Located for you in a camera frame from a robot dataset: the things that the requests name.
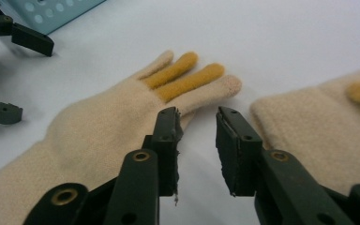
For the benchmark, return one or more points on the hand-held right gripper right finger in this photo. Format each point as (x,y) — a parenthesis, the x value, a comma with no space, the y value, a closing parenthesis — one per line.
(247,162)

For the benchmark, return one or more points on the turquoise plastic basket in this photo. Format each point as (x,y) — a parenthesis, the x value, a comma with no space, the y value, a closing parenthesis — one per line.
(56,12)

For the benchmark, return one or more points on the cream knit glove mustard fingers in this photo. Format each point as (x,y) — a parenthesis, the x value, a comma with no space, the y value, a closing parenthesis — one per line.
(100,131)
(309,131)

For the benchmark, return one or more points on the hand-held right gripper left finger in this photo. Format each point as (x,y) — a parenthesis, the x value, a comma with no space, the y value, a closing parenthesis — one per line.
(156,162)

